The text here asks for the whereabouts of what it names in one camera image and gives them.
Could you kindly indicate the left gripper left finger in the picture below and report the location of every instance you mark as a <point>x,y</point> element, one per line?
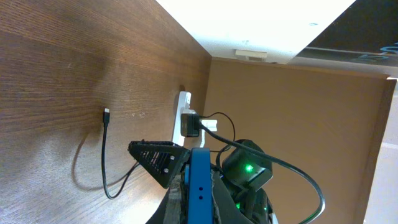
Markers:
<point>163,160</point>

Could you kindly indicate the white wall trunking box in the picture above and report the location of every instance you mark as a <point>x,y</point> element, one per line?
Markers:
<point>251,55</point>

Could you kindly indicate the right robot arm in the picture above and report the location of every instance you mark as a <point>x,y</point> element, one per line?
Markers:
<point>254,205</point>

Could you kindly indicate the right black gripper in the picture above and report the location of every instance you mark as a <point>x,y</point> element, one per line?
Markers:
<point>245,169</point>

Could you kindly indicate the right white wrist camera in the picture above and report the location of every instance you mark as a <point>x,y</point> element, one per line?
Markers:
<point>190,125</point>

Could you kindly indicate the blue screen Galaxy smartphone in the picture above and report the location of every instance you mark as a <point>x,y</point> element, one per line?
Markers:
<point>198,180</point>

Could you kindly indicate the white charger plug adapter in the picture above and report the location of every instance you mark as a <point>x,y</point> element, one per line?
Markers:
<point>210,124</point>

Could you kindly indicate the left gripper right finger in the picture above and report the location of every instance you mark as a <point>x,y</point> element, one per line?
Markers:
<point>228,211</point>

